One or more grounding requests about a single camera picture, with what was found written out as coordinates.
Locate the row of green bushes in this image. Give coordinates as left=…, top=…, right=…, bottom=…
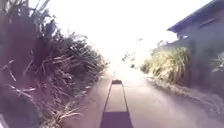
left=0, top=0, right=110, bottom=128

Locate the grey building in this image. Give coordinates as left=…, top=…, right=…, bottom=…
left=151, top=0, right=224, bottom=98

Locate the grey asphalt path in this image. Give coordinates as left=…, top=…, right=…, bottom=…
left=61, top=64, right=224, bottom=128

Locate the leaf-strewn verge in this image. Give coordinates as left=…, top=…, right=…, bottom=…
left=146, top=74, right=224, bottom=118

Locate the tall yellow-green grass clump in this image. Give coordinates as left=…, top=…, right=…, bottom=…
left=139, top=46, right=192, bottom=86

